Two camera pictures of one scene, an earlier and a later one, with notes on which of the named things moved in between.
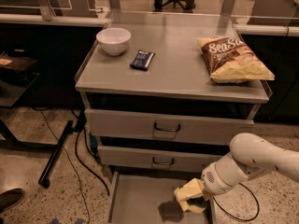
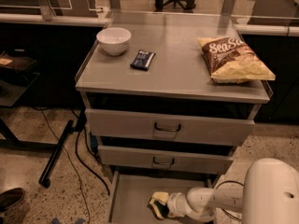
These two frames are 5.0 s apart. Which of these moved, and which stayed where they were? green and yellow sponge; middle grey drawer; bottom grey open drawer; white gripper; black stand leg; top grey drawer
Moved: white gripper; green and yellow sponge
Stayed: black stand leg; middle grey drawer; bottom grey open drawer; top grey drawer
